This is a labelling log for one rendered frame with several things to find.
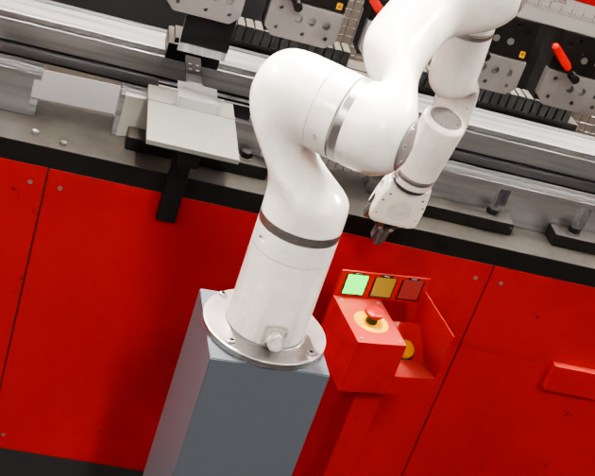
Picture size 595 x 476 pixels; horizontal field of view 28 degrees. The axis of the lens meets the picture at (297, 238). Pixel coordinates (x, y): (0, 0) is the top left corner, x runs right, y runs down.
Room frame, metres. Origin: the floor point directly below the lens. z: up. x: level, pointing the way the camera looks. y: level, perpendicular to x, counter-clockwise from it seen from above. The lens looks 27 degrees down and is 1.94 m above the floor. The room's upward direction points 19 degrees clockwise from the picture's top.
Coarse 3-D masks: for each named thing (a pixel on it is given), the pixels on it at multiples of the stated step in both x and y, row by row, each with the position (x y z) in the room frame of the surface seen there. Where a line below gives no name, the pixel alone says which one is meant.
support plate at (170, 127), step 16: (160, 96) 2.20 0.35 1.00; (176, 96) 2.23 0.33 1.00; (160, 112) 2.13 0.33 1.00; (176, 112) 2.15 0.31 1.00; (192, 112) 2.18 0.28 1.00; (224, 112) 2.23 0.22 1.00; (160, 128) 2.06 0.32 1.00; (176, 128) 2.08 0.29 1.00; (192, 128) 2.10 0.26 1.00; (208, 128) 2.13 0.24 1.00; (224, 128) 2.16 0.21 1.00; (160, 144) 2.00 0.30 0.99; (176, 144) 2.01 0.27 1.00; (192, 144) 2.03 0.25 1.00; (208, 144) 2.06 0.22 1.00; (224, 144) 2.08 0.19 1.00; (224, 160) 2.03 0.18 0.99
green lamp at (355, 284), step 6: (348, 276) 2.06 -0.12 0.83; (354, 276) 2.07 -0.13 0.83; (360, 276) 2.07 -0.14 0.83; (366, 276) 2.08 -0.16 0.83; (348, 282) 2.06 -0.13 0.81; (354, 282) 2.07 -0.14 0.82; (360, 282) 2.07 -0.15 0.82; (348, 288) 2.06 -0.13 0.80; (354, 288) 2.07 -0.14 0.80; (360, 288) 2.08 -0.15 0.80; (354, 294) 2.07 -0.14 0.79; (360, 294) 2.08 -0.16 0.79
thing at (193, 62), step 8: (168, 32) 2.52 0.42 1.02; (176, 32) 2.49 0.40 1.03; (168, 40) 2.47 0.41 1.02; (176, 40) 2.47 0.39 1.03; (168, 48) 2.45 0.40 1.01; (176, 48) 2.46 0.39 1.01; (168, 56) 2.45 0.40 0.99; (176, 56) 2.46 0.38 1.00; (184, 56) 2.46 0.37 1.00; (192, 56) 2.47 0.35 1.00; (200, 56) 2.47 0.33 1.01; (192, 64) 2.42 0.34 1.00; (200, 64) 2.43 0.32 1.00; (208, 64) 2.48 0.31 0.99; (216, 64) 2.48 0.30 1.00; (192, 72) 2.37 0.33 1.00; (200, 72) 2.39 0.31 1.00; (192, 80) 2.33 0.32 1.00; (200, 80) 2.34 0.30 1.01
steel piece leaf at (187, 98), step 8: (184, 88) 2.28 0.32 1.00; (184, 96) 2.24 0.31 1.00; (192, 96) 2.25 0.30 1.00; (200, 96) 2.27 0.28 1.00; (208, 96) 2.28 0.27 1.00; (216, 96) 2.30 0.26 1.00; (184, 104) 2.19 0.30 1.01; (192, 104) 2.19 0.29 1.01; (200, 104) 2.20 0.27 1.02; (208, 104) 2.20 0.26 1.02; (216, 104) 2.26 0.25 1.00; (208, 112) 2.20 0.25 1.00; (216, 112) 2.21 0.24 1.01
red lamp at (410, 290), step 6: (408, 282) 2.12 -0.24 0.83; (414, 282) 2.12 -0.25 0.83; (420, 282) 2.13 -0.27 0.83; (402, 288) 2.12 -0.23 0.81; (408, 288) 2.12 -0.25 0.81; (414, 288) 2.13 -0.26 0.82; (420, 288) 2.13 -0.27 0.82; (402, 294) 2.12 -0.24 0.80; (408, 294) 2.12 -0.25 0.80; (414, 294) 2.13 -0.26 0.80
